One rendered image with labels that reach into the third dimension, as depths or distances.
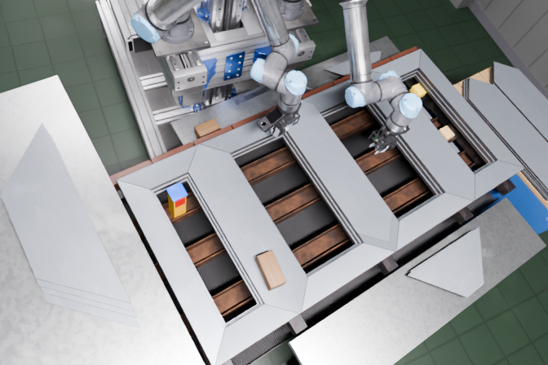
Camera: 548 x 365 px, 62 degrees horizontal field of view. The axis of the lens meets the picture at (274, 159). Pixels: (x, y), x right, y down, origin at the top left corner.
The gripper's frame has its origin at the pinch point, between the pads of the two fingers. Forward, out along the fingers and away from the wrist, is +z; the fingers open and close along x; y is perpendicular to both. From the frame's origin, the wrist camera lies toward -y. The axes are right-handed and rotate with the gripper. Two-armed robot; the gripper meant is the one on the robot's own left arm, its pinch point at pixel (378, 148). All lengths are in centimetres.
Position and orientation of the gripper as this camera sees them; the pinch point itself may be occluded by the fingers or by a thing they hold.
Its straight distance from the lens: 192.1
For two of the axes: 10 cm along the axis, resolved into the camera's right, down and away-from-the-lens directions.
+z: -1.8, 4.6, 8.7
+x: 5.2, 7.9, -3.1
